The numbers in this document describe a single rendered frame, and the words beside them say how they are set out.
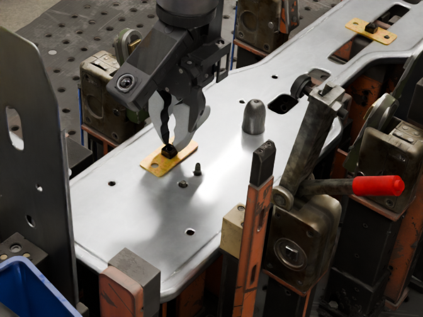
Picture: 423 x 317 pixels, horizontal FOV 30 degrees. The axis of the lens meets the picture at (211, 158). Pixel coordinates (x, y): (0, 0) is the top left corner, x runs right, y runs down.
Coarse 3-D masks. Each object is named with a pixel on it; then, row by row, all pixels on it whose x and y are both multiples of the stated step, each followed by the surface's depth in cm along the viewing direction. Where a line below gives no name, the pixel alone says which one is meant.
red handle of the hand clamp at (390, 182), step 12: (312, 180) 91; (324, 180) 90; (336, 180) 89; (348, 180) 88; (360, 180) 86; (372, 180) 84; (384, 180) 83; (396, 180) 83; (300, 192) 92; (312, 192) 91; (324, 192) 90; (336, 192) 88; (348, 192) 87; (360, 192) 86; (372, 192) 84; (384, 192) 83; (396, 192) 83
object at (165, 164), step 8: (168, 144) 106; (192, 144) 107; (152, 152) 106; (160, 152) 106; (168, 152) 104; (176, 152) 105; (184, 152) 106; (144, 160) 104; (152, 160) 104; (160, 160) 105; (168, 160) 105; (176, 160) 105; (144, 168) 104; (152, 168) 103; (160, 168) 103; (168, 168) 104; (160, 176) 103
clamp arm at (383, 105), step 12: (384, 96) 100; (372, 108) 102; (384, 108) 100; (396, 108) 102; (372, 120) 102; (384, 120) 100; (360, 132) 104; (360, 144) 105; (348, 156) 107; (348, 168) 108
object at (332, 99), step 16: (304, 80) 83; (320, 96) 82; (336, 96) 82; (320, 112) 82; (336, 112) 82; (304, 128) 85; (320, 128) 84; (304, 144) 86; (320, 144) 88; (288, 160) 89; (304, 160) 87; (288, 176) 90; (304, 176) 91
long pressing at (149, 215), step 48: (384, 0) 141; (288, 48) 127; (336, 48) 128; (384, 48) 129; (240, 96) 117; (144, 144) 107; (240, 144) 109; (288, 144) 109; (336, 144) 111; (96, 192) 100; (144, 192) 100; (192, 192) 101; (240, 192) 101; (96, 240) 94; (144, 240) 94; (192, 240) 95
